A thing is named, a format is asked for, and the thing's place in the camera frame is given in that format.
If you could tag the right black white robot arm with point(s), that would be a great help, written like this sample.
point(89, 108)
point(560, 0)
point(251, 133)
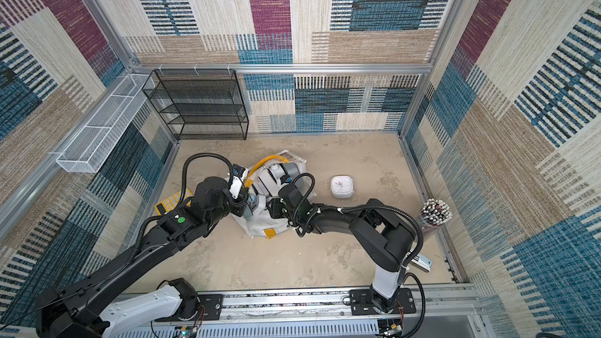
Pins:
point(390, 237)

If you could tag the white box in bag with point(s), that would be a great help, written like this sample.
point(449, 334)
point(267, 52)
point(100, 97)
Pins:
point(265, 184)

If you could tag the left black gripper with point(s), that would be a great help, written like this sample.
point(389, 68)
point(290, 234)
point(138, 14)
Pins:
point(242, 203)

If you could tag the white square alarm clock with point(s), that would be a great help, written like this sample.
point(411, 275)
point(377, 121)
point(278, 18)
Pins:
point(342, 187)

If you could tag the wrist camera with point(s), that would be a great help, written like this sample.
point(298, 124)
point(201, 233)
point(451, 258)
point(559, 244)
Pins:
point(237, 185)
point(286, 180)

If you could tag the black mesh shelf rack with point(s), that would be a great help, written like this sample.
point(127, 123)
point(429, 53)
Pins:
point(199, 104)

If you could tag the cup of pencils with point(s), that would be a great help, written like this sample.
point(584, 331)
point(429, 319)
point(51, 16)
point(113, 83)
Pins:
point(434, 214)

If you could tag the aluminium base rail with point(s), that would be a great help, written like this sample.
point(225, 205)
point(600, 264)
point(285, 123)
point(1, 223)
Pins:
point(445, 310)

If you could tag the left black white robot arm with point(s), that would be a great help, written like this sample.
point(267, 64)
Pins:
point(89, 308)

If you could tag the grey white device in bag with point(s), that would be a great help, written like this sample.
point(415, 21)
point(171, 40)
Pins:
point(291, 169)

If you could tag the white wire mesh basket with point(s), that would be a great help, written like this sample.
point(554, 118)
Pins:
point(89, 149)

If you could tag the white canvas tote bag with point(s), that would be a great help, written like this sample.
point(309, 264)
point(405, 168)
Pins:
point(256, 221)

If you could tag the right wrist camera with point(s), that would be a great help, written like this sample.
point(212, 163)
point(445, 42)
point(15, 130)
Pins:
point(286, 180)

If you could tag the yellow calculator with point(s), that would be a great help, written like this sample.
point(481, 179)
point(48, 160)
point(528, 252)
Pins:
point(167, 204)

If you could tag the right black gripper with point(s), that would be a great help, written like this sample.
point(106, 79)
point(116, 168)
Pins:
point(275, 206)

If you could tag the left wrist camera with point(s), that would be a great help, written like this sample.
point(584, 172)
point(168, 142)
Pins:
point(237, 185)

